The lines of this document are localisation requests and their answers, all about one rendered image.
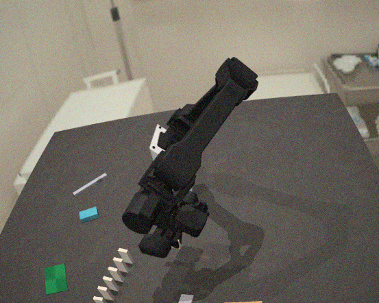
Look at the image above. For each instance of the white thin bar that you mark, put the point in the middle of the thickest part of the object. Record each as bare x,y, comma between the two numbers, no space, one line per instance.
90,184

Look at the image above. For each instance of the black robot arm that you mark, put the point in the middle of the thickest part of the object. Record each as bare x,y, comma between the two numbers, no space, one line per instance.
190,131

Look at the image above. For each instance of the teal rectangular block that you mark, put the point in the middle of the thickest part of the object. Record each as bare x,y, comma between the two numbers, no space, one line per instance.
90,214

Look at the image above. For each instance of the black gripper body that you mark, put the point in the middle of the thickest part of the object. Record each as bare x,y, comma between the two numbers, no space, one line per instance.
159,243

